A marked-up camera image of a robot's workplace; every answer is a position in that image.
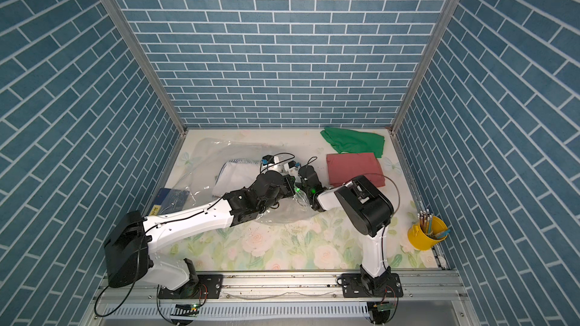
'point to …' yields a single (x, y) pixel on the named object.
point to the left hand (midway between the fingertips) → (303, 181)
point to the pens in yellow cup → (425, 219)
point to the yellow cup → (422, 241)
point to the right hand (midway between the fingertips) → (272, 189)
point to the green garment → (350, 141)
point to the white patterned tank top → (235, 174)
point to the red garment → (343, 167)
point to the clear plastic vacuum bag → (211, 168)
